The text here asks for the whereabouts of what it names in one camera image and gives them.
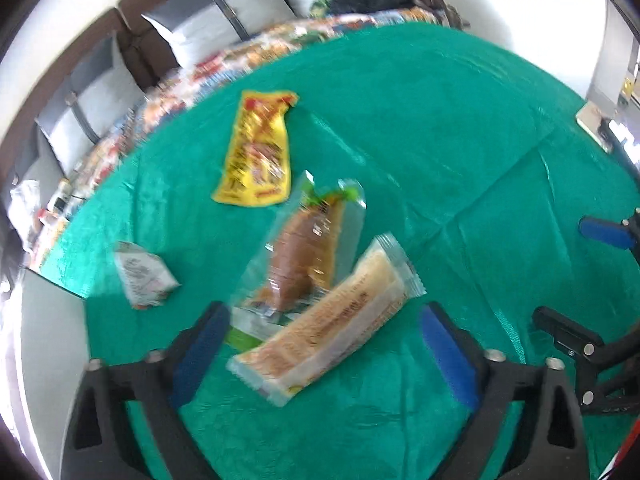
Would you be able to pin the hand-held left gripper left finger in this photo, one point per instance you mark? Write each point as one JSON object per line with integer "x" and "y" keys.
{"x": 200, "y": 355}

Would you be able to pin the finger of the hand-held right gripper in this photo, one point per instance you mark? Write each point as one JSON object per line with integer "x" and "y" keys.
{"x": 602, "y": 230}
{"x": 565, "y": 327}

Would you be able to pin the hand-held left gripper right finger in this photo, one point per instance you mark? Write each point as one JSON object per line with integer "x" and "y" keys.
{"x": 447, "y": 355}

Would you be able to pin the cream bar snack packet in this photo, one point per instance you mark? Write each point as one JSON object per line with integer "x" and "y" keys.
{"x": 330, "y": 325}

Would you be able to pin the brown snack clear packet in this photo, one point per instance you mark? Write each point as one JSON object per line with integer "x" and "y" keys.
{"x": 305, "y": 245}

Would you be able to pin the small white snack packet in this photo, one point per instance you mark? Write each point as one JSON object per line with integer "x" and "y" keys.
{"x": 142, "y": 275}

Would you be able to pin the green bed cover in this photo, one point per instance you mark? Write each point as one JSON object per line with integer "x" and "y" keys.
{"x": 425, "y": 135}

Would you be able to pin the yellow snack packet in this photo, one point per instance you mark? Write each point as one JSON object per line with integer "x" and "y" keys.
{"x": 257, "y": 150}

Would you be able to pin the white plastic bag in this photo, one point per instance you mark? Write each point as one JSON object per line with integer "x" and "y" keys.
{"x": 25, "y": 210}

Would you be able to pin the dark grey pillow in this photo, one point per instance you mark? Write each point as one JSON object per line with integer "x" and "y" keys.
{"x": 30, "y": 167}

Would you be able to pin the floral bed sheet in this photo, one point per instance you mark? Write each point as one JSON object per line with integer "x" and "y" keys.
{"x": 240, "y": 52}

